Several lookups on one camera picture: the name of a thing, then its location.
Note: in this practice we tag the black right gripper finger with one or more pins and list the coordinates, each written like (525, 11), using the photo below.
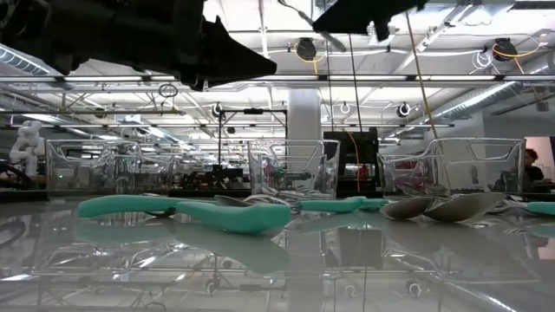
(360, 15)

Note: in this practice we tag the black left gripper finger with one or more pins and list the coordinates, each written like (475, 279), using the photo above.
(230, 56)

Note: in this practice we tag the ceiling light strip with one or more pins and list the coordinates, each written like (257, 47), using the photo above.
(104, 78)

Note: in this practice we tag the white building column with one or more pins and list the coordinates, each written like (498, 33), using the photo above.
(303, 112)

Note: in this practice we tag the black perforated computer case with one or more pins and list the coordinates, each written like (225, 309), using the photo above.
(368, 147)

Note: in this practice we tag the clear plastic bin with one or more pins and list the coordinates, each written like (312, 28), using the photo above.
(108, 173)
(321, 173)
(477, 173)

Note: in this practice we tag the person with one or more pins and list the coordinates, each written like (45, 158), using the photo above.
(533, 173)

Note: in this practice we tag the black stand frame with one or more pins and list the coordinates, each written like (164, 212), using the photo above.
(253, 111)

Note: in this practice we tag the silver ventilation duct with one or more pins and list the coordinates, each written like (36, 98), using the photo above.
(477, 99)

